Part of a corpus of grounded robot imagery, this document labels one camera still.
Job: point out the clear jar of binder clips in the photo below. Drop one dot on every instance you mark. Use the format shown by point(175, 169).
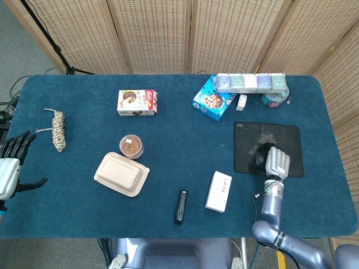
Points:
point(273, 99)

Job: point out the small white card box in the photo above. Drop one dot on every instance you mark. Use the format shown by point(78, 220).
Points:
point(241, 102)

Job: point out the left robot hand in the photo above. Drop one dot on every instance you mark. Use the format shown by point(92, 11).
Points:
point(8, 173)

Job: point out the clear jar with brown contents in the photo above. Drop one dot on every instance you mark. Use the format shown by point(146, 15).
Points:
point(131, 145)

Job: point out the blue cookie box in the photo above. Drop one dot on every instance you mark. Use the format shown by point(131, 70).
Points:
point(209, 102)

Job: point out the black computer mouse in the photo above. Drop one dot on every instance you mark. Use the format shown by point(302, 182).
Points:
point(259, 159)

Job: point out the black patterned mouse pad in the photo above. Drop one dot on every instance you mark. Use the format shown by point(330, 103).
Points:
point(291, 137)

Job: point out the white chocolate pie snack box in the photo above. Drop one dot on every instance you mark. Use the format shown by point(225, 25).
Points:
point(134, 102)

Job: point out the pastel tissue multipack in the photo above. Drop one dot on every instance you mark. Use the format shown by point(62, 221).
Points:
point(249, 82)

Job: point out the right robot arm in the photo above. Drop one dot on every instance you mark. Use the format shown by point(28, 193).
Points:
point(270, 213)

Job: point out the white rectangular carton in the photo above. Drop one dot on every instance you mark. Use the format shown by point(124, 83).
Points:
point(218, 192)

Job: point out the blue-grey robot torso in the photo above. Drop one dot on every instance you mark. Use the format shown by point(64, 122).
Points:
point(174, 255)

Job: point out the black remote-like device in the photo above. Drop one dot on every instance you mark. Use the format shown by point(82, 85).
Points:
point(181, 207)

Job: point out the black tripod stand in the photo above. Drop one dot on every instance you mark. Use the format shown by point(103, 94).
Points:
point(53, 46)

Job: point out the black USB plug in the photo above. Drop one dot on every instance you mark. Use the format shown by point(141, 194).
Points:
point(290, 100)

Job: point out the beige takeout food container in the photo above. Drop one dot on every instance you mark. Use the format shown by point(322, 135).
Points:
point(120, 173)

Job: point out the wicker folding screen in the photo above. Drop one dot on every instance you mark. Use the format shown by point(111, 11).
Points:
point(154, 36)

